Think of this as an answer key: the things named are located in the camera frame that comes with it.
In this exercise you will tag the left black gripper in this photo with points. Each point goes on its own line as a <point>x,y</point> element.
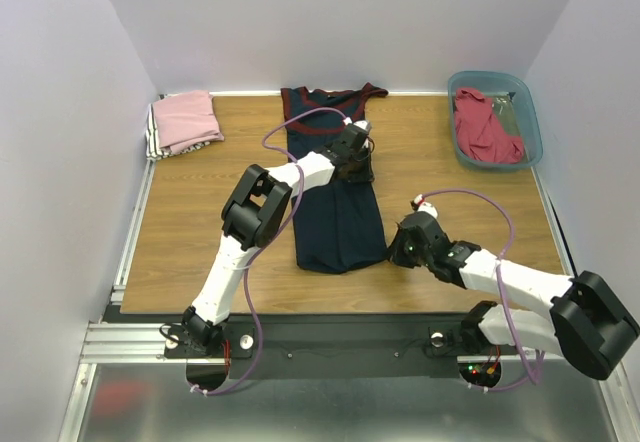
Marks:
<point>366,175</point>

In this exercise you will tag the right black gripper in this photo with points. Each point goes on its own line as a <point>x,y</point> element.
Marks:
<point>400,250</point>

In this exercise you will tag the navy jersey tank top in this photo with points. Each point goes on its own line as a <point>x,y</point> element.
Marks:
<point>337,227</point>

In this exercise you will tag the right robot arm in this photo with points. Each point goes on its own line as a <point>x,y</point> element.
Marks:
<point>579,318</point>

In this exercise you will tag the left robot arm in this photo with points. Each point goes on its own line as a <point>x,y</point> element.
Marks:
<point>252,218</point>

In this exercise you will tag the red tank top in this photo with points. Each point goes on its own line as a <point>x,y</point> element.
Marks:
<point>479,133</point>

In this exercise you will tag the pink folded tank top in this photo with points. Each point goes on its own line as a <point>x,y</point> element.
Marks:
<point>186,119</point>

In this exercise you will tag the striped folded tank top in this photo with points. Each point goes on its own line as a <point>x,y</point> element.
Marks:
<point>154,152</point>

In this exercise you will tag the green garment in bin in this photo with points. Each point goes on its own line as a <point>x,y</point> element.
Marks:
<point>503,109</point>

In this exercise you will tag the teal plastic bin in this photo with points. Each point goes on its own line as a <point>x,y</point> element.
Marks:
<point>491,84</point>

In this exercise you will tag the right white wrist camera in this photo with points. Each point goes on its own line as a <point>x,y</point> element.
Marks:
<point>421,204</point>

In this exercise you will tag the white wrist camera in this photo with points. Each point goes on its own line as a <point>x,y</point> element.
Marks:
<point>421,204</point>
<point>362,124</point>

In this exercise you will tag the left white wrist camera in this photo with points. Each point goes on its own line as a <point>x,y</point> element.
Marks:
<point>362,124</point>

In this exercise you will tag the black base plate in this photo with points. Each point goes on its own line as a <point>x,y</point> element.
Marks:
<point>242,346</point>

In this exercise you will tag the aluminium frame rail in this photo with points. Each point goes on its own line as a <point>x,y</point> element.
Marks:
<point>125,337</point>

